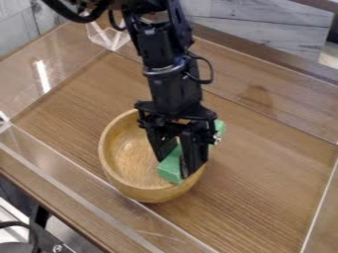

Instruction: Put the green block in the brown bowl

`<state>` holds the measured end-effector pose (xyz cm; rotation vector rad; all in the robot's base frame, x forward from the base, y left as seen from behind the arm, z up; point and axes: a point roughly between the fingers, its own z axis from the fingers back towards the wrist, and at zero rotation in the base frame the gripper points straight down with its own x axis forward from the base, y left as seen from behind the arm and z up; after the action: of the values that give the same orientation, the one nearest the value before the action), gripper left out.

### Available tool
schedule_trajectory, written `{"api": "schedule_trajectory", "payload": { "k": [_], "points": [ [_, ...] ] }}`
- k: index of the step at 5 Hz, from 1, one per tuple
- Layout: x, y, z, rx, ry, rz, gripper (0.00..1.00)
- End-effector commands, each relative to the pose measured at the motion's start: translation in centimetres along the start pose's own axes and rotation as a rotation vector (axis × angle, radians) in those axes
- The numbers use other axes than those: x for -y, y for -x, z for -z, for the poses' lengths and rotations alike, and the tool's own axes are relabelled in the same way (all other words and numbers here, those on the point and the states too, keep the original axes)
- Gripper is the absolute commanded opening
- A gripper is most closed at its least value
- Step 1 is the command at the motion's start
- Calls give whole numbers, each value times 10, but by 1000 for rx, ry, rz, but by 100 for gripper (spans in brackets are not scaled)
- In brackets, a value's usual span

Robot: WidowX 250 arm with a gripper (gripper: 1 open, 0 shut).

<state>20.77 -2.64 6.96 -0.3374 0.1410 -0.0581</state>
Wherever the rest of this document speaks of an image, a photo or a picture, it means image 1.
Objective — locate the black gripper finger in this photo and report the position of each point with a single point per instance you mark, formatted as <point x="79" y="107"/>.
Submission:
<point x="162" y="140"/>
<point x="194" y="153"/>

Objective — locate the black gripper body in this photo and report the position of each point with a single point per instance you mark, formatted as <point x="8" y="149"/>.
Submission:
<point x="197" y="119"/>

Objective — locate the brown wooden bowl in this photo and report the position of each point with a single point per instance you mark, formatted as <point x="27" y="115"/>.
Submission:
<point x="130" y="163"/>

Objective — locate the green rectangular block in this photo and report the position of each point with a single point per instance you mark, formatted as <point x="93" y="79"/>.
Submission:
<point x="171" y="169"/>

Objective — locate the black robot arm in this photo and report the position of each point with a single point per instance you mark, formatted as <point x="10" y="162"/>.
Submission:
<point x="162" y="37"/>

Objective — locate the black metal table leg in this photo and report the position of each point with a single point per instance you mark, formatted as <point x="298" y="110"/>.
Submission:
<point x="40" y="216"/>

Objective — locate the clear acrylic corner bracket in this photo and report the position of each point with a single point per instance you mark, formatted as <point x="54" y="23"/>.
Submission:
<point x="106" y="37"/>

